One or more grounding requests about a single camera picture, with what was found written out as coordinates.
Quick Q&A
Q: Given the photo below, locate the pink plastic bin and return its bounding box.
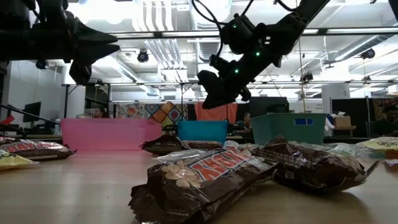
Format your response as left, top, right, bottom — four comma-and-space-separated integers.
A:
60, 118, 162, 152

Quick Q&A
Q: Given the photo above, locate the black frame strut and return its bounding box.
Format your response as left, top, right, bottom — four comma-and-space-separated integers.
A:
0, 123, 28, 138

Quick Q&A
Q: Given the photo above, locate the black aluminium frame rail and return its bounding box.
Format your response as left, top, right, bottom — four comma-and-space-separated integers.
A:
0, 134, 374, 147

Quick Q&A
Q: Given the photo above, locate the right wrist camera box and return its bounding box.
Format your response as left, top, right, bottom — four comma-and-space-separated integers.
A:
209, 54, 231, 75

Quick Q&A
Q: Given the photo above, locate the brown patterned tapestry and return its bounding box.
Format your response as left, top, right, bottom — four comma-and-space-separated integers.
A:
372, 98, 398, 121

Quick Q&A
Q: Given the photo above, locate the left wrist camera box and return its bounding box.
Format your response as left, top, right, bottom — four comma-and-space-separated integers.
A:
68, 60, 93, 85

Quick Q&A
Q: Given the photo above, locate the black partition panel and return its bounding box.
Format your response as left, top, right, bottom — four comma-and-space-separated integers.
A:
331, 98, 371, 138

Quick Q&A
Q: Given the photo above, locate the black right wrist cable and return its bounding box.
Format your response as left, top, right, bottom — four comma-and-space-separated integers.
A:
191, 0, 249, 58

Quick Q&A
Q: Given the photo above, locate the thin black cable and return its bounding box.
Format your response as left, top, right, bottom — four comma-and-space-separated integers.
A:
0, 103, 62, 125

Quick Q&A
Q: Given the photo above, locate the black metal rack frame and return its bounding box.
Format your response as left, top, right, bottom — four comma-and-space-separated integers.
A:
63, 82, 110, 119

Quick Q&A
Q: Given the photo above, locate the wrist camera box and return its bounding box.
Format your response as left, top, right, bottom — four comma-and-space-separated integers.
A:
68, 60, 93, 85
209, 54, 231, 75

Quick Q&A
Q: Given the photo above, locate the red object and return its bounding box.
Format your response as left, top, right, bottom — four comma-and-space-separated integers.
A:
0, 114, 16, 126

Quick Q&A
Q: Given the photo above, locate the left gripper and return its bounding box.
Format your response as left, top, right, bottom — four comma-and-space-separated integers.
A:
37, 12, 121, 66

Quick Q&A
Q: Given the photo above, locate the colourful patchwork quilt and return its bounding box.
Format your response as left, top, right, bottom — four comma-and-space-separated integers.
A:
114, 101, 189, 127

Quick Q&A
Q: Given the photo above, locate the blue plastic bin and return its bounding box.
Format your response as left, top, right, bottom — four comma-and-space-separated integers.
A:
177, 120, 229, 144

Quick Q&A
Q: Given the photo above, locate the cardboard box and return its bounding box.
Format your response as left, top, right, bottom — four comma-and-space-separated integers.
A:
331, 115, 352, 128

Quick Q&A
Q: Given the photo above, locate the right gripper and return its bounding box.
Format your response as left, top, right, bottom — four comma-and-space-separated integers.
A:
198, 57, 262, 110

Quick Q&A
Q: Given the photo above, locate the green plastic bin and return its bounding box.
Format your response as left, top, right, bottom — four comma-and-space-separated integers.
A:
250, 113, 327, 146

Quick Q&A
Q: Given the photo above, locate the small black monitor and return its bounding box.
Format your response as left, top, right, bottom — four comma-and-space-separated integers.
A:
22, 101, 42, 123

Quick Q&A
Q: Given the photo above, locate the orange hanging cloth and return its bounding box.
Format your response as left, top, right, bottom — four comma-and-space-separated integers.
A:
195, 101, 239, 124

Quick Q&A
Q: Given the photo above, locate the large black screen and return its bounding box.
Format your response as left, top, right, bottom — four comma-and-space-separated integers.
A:
248, 96, 290, 118

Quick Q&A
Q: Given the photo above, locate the yellow purple sour candy pack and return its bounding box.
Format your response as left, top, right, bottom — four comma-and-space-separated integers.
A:
383, 159, 398, 171

